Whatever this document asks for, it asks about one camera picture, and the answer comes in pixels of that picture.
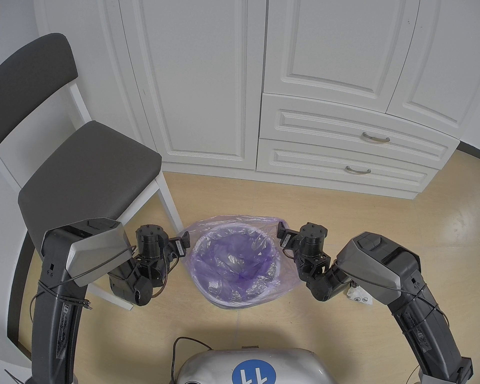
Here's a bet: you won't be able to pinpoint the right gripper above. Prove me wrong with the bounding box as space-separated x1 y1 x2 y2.
277 221 302 250

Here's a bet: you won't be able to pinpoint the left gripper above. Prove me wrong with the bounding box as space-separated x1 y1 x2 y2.
166 232 192 263

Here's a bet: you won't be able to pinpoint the purple plastic bag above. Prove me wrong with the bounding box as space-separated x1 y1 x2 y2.
182 214 302 309

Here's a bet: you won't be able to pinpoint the white printed wrapper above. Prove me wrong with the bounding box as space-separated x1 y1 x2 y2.
346 287 373 307

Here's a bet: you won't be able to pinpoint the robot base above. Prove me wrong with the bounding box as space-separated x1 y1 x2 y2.
176 347 338 384

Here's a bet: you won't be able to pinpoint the white trash bin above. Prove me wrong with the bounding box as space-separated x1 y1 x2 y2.
191 223 282 306

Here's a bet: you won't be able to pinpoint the white chair grey cushions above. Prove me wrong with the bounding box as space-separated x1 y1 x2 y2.
0 33 184 311

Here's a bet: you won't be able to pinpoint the white wardrobe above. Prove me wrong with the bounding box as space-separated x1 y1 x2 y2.
34 0 480 200

